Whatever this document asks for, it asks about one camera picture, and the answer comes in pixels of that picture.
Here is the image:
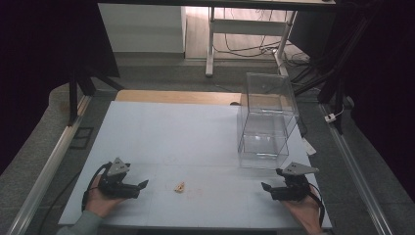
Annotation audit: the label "white desk frame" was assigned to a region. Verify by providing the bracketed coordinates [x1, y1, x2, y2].
[205, 6, 299, 78]

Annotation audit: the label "person's left hand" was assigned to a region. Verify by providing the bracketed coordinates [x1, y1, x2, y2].
[84, 175, 126, 218]

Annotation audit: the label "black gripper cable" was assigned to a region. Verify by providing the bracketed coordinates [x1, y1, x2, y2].
[80, 162, 113, 212]
[305, 181, 326, 227]

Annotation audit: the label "black stand with cables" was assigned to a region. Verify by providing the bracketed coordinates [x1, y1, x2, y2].
[290, 0, 390, 135]

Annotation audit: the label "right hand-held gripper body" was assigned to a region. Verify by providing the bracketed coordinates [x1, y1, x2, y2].
[269, 162, 320, 202]

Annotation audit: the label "black tripod stand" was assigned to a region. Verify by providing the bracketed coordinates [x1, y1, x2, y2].
[67, 63, 125, 127]

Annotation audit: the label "black floor cables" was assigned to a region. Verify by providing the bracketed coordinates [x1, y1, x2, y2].
[213, 8, 311, 67]

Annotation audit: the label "aluminium rail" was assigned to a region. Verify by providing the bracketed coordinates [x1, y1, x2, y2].
[5, 95, 93, 235]
[318, 103, 395, 235]

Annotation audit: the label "person's right hand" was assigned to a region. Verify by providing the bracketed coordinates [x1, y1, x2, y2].
[281, 190, 325, 235]

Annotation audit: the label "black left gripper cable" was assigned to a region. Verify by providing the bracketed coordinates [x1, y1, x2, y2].
[80, 162, 113, 212]

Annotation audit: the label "black cable on floor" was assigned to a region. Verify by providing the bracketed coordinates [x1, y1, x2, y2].
[37, 168, 83, 235]

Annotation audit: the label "white paper tag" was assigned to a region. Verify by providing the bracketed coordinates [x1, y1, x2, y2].
[300, 136, 318, 157]

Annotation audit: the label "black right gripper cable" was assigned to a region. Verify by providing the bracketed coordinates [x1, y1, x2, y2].
[305, 181, 326, 227]

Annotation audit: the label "pale blue table board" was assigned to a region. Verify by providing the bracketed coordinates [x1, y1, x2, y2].
[58, 100, 333, 230]

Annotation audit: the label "clear plastic box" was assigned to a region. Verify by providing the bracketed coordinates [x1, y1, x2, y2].
[237, 71, 300, 170]

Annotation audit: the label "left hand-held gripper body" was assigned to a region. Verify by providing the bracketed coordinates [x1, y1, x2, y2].
[97, 157, 142, 200]

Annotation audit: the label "white plug with cable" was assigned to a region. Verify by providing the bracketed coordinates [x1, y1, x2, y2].
[324, 106, 346, 124]

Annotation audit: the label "white cabinet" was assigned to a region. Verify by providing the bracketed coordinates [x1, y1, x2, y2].
[97, 3, 187, 54]

